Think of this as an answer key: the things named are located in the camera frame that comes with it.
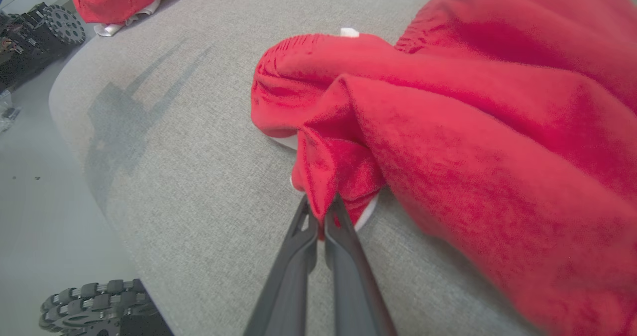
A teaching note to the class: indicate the clear plastic item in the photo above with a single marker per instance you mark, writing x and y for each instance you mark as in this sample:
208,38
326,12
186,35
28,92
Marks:
7,112

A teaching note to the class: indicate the black omni wheel robot base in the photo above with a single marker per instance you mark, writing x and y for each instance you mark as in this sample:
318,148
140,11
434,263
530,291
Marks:
94,311

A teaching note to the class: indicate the red shorts with white stripe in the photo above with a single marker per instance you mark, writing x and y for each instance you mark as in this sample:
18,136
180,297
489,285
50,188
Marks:
473,152

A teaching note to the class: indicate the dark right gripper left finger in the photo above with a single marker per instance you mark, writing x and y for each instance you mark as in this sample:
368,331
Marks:
288,286

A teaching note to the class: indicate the grey fabric sofa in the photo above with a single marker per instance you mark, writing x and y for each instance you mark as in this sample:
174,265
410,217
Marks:
199,152

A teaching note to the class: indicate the black machine with toothed wheel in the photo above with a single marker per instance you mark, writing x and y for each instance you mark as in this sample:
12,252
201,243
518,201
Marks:
35,37

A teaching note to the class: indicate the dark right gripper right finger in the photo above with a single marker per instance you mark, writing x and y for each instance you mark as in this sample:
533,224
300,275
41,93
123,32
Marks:
353,286

